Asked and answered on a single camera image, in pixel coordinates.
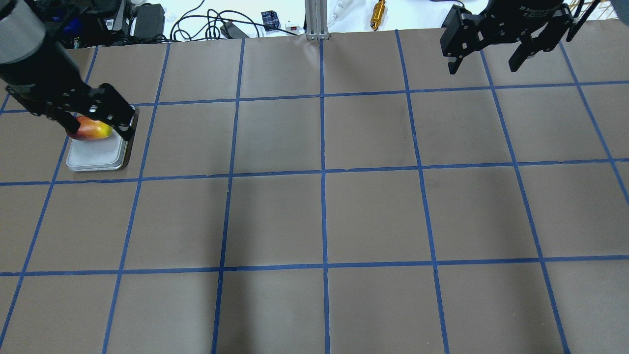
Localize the red yellow mango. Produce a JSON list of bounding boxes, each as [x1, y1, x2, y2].
[[66, 115, 113, 141]]

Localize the silver digital kitchen scale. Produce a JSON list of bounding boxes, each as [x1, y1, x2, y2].
[[66, 128, 134, 172]]

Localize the gold metal cylinder tool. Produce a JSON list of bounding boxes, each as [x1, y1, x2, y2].
[[369, 0, 386, 31]]

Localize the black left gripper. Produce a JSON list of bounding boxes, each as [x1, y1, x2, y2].
[[1, 42, 135, 143]]

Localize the small blue device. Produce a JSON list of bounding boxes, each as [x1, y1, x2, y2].
[[261, 10, 280, 32]]

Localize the aluminium frame post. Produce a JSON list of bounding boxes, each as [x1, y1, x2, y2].
[[305, 0, 330, 41]]

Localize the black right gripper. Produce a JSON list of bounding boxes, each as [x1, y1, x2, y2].
[[440, 0, 575, 75]]

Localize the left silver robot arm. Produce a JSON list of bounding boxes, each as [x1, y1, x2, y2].
[[0, 0, 135, 141]]

